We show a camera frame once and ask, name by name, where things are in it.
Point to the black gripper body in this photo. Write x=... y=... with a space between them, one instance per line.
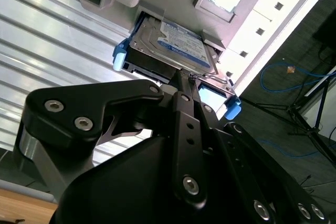
x=118 y=187

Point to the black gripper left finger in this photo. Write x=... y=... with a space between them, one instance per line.
x=78 y=108

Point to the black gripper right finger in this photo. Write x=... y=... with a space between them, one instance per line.
x=262 y=171

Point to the hard disk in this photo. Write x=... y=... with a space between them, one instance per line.
x=168 y=40

